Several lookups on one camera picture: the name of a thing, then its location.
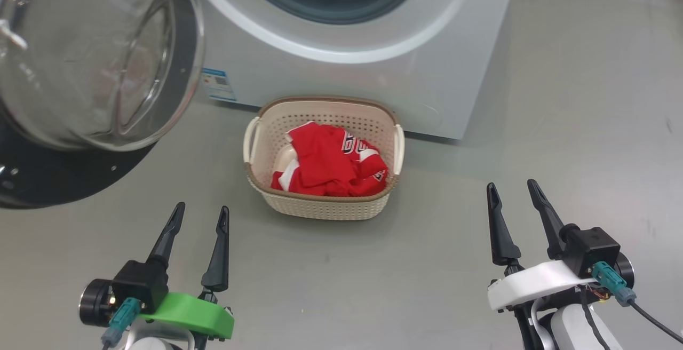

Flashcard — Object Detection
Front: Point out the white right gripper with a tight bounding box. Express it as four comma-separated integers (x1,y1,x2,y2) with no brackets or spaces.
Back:
486,179,596,313

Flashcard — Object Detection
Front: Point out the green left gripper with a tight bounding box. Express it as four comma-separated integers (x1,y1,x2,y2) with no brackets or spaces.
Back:
139,202,235,350

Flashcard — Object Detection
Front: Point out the red garment with white stripes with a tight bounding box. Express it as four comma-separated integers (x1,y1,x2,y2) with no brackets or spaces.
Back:
271,155,306,194

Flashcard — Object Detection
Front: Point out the red jersey with number print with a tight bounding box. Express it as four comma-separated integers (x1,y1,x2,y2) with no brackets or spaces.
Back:
287,121,389,197

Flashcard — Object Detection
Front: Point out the round glass washing machine door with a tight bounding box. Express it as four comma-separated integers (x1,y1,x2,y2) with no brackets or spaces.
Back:
0,0,207,211

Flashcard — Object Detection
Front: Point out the cream perforated laundry basket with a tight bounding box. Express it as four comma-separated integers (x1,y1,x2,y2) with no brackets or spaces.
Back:
243,96,406,221

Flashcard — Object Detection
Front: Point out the white washing machine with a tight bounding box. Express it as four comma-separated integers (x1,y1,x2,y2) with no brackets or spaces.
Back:
184,0,521,141

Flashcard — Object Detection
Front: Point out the teal plug right camera cable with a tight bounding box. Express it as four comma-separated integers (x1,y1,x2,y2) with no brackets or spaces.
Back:
591,261,683,343

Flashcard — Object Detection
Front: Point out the teal plug camera cable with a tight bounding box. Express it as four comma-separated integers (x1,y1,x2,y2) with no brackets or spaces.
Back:
100,297,142,350
591,261,683,343

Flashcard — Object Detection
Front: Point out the teal plug left camera cable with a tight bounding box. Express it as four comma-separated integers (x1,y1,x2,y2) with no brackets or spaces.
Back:
100,297,142,350

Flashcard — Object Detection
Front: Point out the twisted black right arm cable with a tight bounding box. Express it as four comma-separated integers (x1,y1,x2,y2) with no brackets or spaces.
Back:
581,299,612,350

